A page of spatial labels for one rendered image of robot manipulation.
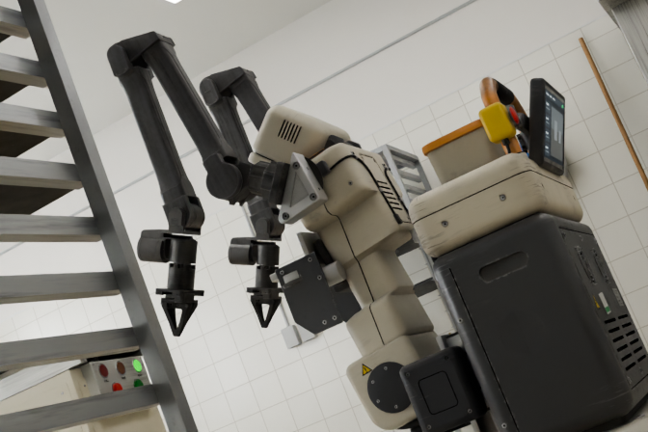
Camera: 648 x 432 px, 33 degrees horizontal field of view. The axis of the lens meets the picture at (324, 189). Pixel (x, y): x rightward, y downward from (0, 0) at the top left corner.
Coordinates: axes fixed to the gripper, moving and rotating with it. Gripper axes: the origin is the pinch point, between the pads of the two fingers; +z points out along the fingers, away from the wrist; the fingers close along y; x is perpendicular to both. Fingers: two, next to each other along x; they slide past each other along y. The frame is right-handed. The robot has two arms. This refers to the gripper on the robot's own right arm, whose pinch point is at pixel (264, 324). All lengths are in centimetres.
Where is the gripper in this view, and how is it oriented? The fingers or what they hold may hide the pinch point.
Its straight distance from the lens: 275.3
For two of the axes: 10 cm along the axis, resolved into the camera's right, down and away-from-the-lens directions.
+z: -0.5, 10.0, -0.5
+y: -3.7, -0.6, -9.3
